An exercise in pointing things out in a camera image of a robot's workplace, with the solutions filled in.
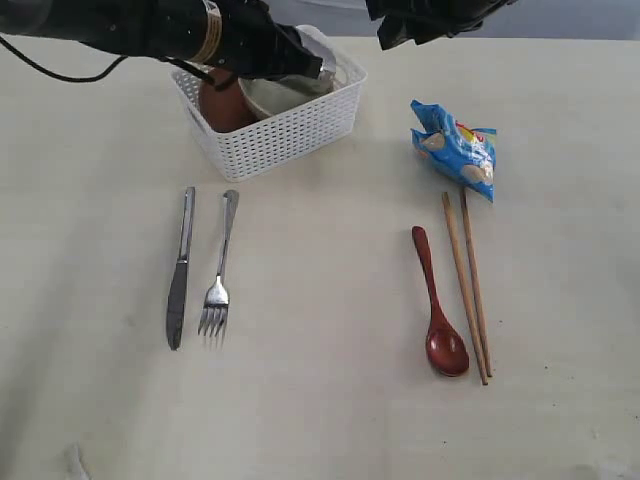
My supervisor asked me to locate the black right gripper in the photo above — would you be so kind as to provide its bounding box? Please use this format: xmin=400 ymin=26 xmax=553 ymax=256
xmin=366 ymin=0 xmax=515 ymax=50

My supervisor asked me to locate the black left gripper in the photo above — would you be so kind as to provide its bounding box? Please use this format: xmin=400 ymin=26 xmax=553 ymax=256
xmin=214 ymin=0 xmax=323 ymax=80

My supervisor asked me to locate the blue Lay's chips bag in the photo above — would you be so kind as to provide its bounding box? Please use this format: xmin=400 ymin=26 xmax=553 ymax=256
xmin=410 ymin=100 xmax=497 ymax=203

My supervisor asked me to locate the silver metal fork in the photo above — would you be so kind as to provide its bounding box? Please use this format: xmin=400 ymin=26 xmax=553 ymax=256
xmin=197 ymin=189 xmax=239 ymax=348

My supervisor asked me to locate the silver metal knife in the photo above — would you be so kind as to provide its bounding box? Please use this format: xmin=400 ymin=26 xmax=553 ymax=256
xmin=165 ymin=186 xmax=196 ymax=351

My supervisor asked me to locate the brown wooden spoon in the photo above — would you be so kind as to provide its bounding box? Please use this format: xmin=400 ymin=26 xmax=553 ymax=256
xmin=411 ymin=226 xmax=469 ymax=377

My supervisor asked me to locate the shiny steel cup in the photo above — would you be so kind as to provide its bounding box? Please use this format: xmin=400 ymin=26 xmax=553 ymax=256
xmin=296 ymin=26 xmax=337 ymax=95

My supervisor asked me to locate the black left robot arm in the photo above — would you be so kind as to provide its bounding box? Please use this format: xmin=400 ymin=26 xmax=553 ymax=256
xmin=1 ymin=1 xmax=326 ymax=80

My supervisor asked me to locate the white ceramic bowl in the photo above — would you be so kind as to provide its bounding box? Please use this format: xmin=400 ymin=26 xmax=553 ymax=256
xmin=238 ymin=49 xmax=344 ymax=120

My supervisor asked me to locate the brown wooden bowl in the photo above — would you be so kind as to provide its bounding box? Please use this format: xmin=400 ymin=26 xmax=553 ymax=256
xmin=199 ymin=80 xmax=257 ymax=133

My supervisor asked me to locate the white perforated plastic basket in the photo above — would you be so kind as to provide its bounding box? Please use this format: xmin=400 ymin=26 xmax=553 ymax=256
xmin=170 ymin=34 xmax=368 ymax=183

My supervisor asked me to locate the grey backdrop curtain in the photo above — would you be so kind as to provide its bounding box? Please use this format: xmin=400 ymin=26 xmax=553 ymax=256
xmin=268 ymin=0 xmax=640 ymax=40

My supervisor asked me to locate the black cable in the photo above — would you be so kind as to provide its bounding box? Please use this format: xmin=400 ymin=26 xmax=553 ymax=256
xmin=0 ymin=34 xmax=236 ymax=94

